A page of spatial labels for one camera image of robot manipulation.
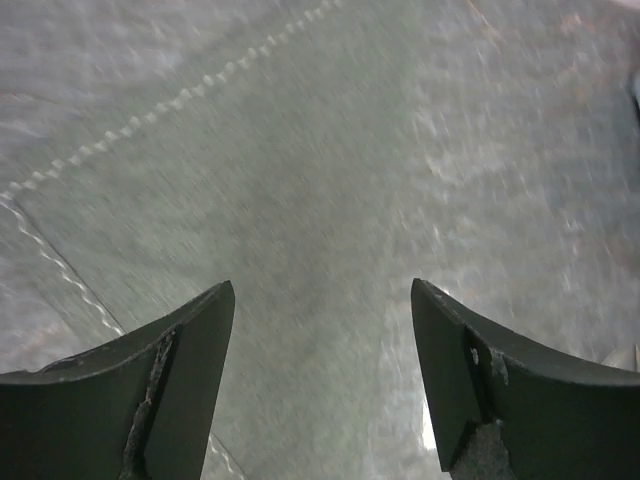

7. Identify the grey cloth napkin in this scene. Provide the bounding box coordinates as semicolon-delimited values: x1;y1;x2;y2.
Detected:
1;1;639;479

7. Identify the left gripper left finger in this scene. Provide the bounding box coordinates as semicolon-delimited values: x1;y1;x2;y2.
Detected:
1;282;235;479

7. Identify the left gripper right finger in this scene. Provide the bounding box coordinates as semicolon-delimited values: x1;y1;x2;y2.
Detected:
411;279;639;479

